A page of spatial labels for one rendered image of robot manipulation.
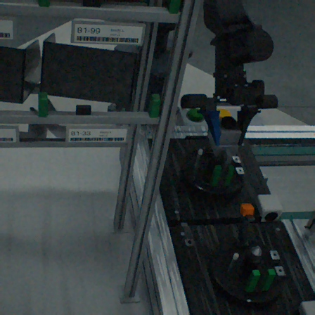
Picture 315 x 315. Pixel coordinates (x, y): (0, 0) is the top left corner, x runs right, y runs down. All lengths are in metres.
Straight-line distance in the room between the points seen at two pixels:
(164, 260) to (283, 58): 2.74
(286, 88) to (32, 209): 2.38
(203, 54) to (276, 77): 0.47
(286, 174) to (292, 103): 1.93
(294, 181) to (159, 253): 0.44
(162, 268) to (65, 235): 0.25
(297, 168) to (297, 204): 0.12
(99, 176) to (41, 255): 0.26
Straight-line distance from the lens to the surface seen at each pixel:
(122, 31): 0.67
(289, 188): 1.32
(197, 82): 1.66
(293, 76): 3.52
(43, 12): 0.66
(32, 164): 1.32
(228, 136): 1.09
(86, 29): 0.67
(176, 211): 1.10
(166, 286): 1.01
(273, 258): 1.04
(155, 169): 0.83
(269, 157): 1.35
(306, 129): 1.44
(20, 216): 1.21
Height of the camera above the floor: 1.78
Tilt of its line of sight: 42 degrees down
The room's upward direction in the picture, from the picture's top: 12 degrees clockwise
